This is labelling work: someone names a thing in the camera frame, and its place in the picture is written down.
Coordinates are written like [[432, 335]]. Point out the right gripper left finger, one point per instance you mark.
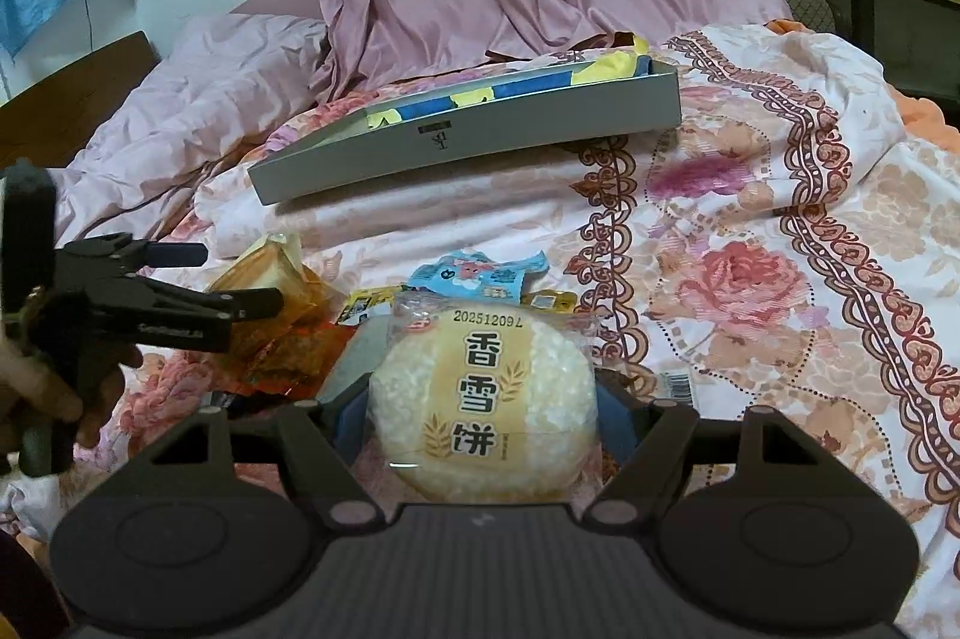
[[319, 443]]

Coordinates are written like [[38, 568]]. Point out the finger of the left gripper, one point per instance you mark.
[[174, 254], [174, 305]]

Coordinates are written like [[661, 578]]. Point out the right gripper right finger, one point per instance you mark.
[[648, 442]]

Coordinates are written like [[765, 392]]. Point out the orange yellow snack packet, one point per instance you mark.
[[291, 352]]

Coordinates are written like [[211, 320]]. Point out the round rice cracker packet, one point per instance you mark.
[[484, 401]]

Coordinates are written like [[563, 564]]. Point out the light blue snack packet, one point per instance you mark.
[[472, 275]]

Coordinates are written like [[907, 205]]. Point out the person's left hand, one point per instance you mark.
[[26, 379]]

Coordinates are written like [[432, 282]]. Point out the wooden headboard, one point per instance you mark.
[[52, 120]]

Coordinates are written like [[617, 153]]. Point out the pale pink duvet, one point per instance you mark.
[[228, 83]]

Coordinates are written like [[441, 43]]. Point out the floral quilt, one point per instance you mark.
[[785, 262]]

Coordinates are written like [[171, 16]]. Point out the grey cardboard box tray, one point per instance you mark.
[[344, 153]]

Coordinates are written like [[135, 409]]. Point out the blue yellow cartoon bag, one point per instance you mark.
[[612, 67]]

